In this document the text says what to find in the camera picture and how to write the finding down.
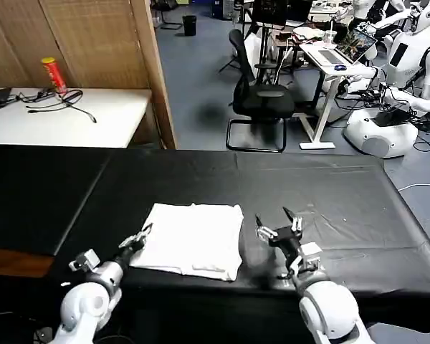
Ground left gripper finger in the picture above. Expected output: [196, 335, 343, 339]
[118, 232, 145, 250]
[137, 222, 154, 245]

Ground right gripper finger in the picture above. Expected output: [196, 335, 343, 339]
[282, 206, 304, 234]
[254, 214, 279, 242]

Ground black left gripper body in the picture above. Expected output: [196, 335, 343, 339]
[114, 241, 146, 267]

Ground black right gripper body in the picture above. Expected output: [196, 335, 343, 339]
[268, 225, 304, 272]

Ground white shirt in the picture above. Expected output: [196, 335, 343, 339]
[128, 202, 245, 282]

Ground black tablecloth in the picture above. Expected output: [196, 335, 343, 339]
[46, 148, 430, 344]

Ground black table cover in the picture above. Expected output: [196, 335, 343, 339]
[0, 143, 110, 257]

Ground white standing desk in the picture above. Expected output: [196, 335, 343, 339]
[297, 42, 378, 151]

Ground white humanoid robot with base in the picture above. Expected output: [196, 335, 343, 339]
[338, 0, 430, 159]

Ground black office chair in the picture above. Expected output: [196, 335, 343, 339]
[225, 28, 297, 153]

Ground white side table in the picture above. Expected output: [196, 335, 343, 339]
[0, 87, 153, 150]

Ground white bag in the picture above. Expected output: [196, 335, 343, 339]
[243, 34, 265, 75]

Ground red can yellow lid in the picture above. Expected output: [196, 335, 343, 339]
[41, 57, 68, 97]

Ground open silver laptop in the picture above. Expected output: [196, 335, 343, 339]
[317, 28, 378, 66]

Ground clear cup with straw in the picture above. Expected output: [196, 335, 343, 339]
[324, 19, 337, 49]

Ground pale cloth pile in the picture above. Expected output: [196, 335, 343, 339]
[292, 25, 325, 41]

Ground wooden partition screen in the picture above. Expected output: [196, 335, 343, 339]
[0, 0, 178, 150]

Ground black trash bin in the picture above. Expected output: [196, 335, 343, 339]
[182, 14, 198, 37]

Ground black monitor on stand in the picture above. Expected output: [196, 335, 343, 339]
[251, 0, 313, 28]

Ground white floor cable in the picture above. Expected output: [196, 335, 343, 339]
[396, 159, 430, 192]

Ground black cable bundle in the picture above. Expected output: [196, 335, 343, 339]
[16, 88, 97, 125]

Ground black floor cables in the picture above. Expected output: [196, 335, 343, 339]
[410, 114, 430, 153]

